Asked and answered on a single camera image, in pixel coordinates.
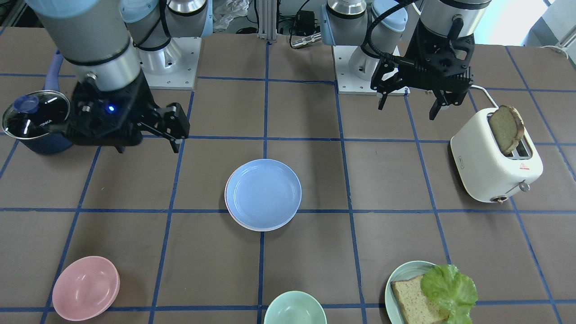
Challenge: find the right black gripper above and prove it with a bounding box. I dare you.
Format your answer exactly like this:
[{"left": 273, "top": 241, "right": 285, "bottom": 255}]
[{"left": 49, "top": 72, "right": 190, "bottom": 154}]

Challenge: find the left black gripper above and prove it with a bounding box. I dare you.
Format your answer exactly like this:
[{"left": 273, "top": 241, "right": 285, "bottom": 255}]
[{"left": 370, "top": 20, "right": 475, "bottom": 121}]

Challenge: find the blue plate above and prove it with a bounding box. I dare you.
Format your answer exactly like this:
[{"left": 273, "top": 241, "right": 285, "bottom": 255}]
[{"left": 224, "top": 159, "right": 302, "bottom": 232}]

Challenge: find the pink plate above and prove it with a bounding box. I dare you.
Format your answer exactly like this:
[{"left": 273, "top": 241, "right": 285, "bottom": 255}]
[{"left": 225, "top": 189, "right": 301, "bottom": 232}]

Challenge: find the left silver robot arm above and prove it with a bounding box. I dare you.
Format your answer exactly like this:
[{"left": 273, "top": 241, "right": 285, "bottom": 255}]
[{"left": 320, "top": 0, "right": 491, "bottom": 120}]

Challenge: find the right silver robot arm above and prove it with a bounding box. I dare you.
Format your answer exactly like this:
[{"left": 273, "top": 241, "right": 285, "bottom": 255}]
[{"left": 27, "top": 0, "right": 213, "bottom": 153}]

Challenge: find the dark blue saucepan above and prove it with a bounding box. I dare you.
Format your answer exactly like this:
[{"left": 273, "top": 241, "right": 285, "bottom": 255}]
[{"left": 6, "top": 49, "right": 72, "bottom": 155}]

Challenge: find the toast slice in toaster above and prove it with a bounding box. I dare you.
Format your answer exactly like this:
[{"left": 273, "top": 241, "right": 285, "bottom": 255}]
[{"left": 488, "top": 105, "right": 525, "bottom": 156}]

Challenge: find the white toaster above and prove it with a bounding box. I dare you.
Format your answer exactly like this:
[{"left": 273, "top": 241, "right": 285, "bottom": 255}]
[{"left": 449, "top": 107, "right": 544, "bottom": 203}]

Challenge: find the pink bowl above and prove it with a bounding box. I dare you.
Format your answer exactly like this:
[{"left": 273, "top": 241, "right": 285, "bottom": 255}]
[{"left": 52, "top": 256, "right": 121, "bottom": 321}]

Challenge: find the green lettuce leaf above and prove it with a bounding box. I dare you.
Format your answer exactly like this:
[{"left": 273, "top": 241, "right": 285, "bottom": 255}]
[{"left": 420, "top": 264, "right": 479, "bottom": 324}]

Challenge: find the green plate with food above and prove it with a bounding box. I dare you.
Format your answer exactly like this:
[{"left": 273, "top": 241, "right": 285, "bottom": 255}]
[{"left": 383, "top": 261, "right": 449, "bottom": 324}]

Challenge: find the bread slice on plate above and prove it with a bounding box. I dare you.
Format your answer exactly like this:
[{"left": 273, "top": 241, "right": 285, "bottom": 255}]
[{"left": 391, "top": 274, "right": 449, "bottom": 324}]

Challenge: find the mint green bowl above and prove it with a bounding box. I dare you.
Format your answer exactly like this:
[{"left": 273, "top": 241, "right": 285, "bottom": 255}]
[{"left": 263, "top": 291, "right": 327, "bottom": 324}]

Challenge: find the white toaster power cable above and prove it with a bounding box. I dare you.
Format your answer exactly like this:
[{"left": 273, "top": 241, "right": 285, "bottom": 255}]
[{"left": 470, "top": 85, "right": 500, "bottom": 109}]

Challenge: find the aluminium frame post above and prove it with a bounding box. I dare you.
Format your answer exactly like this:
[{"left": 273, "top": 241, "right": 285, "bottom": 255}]
[{"left": 254, "top": 0, "right": 278, "bottom": 43}]

